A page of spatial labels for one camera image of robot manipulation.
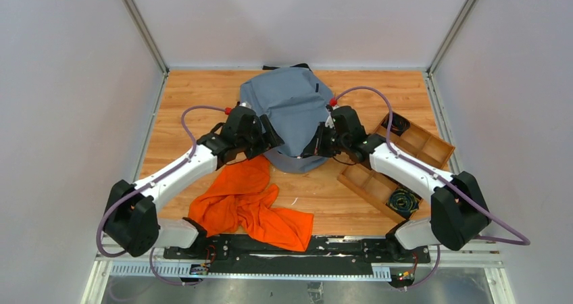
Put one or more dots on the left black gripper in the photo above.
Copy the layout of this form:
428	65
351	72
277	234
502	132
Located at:
264	132

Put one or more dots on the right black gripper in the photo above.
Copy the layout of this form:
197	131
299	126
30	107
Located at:
317	146

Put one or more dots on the blue grey backpack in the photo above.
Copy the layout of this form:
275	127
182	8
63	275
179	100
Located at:
295	100

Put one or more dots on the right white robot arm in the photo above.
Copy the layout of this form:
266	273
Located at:
457	206

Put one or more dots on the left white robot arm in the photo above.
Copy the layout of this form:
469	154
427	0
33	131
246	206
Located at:
131	224

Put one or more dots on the orange cloth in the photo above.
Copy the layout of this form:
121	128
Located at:
242	196

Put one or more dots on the wooden compartment tray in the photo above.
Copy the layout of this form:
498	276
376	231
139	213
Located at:
394	200

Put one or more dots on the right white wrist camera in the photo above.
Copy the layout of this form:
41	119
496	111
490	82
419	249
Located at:
329	123

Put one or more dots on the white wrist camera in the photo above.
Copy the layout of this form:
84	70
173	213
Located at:
329	123
245	105

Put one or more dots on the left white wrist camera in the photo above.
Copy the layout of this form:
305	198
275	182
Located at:
245	105

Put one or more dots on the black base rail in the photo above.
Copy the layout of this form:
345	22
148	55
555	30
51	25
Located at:
324	256

